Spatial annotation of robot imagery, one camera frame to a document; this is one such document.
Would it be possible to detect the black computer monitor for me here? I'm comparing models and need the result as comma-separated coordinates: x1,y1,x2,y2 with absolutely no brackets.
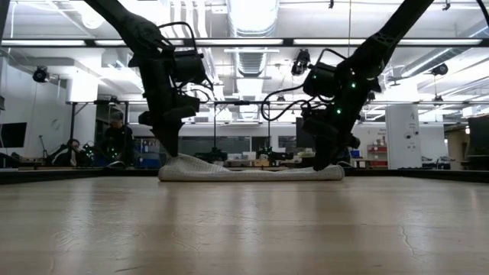
0,121,28,149
295,117,318,150
467,114,489,157

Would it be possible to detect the black metal table frame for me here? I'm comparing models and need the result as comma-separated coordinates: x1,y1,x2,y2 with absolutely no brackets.
0,167,489,185

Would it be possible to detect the black overhead light bar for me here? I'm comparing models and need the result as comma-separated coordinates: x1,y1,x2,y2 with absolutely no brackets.
0,37,484,49

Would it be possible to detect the grey waffle microfiber towel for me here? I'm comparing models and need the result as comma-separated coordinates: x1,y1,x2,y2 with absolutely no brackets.
157,153,345,183

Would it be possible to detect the silver ceiling duct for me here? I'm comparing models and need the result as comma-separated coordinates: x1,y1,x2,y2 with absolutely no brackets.
226,0,280,79

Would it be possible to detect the person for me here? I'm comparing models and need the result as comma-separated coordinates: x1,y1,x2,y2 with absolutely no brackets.
102,110,135,169
48,138,83,167

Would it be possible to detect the white pillar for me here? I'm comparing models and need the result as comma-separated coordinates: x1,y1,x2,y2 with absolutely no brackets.
384,103,423,170

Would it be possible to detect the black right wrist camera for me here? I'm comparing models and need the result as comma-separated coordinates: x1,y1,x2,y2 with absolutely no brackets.
303,61,339,99

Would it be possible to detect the blue storage cabinet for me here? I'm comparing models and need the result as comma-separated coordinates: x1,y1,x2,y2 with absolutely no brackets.
135,137,161,170

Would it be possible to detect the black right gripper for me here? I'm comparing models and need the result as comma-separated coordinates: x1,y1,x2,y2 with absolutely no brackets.
301,76,370,172

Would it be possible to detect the red shelf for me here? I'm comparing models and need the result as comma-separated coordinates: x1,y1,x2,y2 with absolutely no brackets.
366,143,389,169

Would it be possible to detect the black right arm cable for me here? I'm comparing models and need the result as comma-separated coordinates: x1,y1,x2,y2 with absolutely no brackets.
261,47,348,122

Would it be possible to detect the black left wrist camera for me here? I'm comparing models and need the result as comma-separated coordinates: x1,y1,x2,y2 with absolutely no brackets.
171,48,208,86

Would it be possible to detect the black hanging cable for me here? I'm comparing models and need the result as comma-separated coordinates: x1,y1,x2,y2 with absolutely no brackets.
346,0,352,58

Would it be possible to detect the black background rig frame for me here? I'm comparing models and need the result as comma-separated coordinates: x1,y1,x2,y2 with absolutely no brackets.
66,99,131,169

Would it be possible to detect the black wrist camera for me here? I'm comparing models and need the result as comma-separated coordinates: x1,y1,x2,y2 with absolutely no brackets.
171,48,208,86
303,61,339,99

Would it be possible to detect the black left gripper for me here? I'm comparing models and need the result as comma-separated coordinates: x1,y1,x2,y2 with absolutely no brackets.
138,57,202,157

